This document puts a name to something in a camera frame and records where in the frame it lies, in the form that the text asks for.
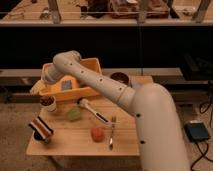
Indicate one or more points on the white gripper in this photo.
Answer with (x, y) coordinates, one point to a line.
(37, 87)

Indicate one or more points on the red apple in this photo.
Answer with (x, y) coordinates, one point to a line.
(97, 134)

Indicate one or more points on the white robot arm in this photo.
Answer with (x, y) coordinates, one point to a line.
(159, 133)

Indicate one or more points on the white cup with contents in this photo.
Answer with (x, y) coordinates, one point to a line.
(48, 103)

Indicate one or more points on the blue sponge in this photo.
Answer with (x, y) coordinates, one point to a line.
(66, 85)

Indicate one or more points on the yellow plastic bin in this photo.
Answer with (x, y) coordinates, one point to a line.
(77, 88)

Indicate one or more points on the green pear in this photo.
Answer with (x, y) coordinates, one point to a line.
(74, 114)

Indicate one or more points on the wooden table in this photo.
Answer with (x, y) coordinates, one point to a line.
(73, 138)

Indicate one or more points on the dark brown bowl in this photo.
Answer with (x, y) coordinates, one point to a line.
(121, 77)

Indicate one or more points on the metal fork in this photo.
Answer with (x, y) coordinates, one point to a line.
(113, 124)

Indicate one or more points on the black foot pedal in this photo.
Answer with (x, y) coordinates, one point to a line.
(196, 132)

